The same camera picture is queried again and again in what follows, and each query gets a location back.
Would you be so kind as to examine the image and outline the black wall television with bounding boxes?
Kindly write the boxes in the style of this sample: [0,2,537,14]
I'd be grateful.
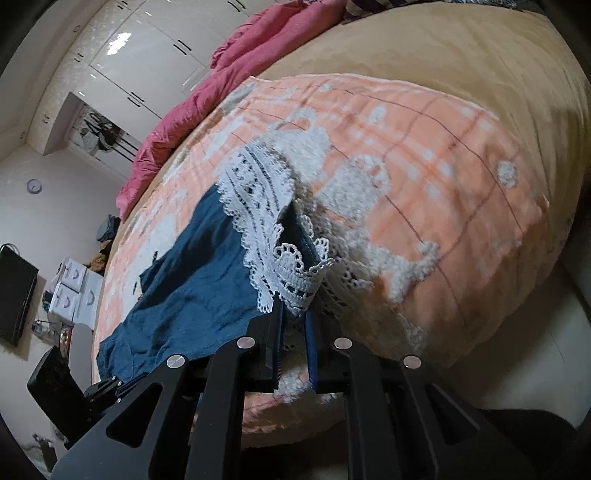
[0,251,40,347]

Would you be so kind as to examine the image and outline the dark clothes pile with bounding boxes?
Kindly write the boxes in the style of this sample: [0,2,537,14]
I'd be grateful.
[97,215,122,243]

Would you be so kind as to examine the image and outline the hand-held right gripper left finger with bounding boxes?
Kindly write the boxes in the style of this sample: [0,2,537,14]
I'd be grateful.
[50,295,284,480]

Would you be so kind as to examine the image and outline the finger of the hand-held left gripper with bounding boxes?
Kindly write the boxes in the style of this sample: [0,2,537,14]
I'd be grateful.
[84,377,124,414]

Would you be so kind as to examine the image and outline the tan bed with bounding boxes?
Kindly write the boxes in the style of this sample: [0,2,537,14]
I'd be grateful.
[106,0,583,370]

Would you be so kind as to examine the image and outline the orange and white printed blanket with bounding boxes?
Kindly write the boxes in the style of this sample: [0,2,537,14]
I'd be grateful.
[90,74,552,448]

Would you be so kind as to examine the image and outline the blue pants with white lace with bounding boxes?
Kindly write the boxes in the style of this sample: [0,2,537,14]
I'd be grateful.
[96,141,342,386]

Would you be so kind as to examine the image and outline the pink quilt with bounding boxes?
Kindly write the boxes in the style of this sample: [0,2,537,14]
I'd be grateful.
[115,0,347,217]

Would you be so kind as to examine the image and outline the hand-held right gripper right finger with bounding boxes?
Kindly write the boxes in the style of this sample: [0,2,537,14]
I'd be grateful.
[303,313,539,480]

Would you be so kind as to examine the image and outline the white glossy wardrobe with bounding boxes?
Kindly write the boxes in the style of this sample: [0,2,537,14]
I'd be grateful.
[44,0,262,155]

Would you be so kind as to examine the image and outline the white rounded panel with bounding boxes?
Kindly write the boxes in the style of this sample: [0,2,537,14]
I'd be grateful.
[68,323,96,385]

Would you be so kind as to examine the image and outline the cluttered side table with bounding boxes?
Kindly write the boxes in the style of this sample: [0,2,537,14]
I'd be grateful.
[32,316,72,344]

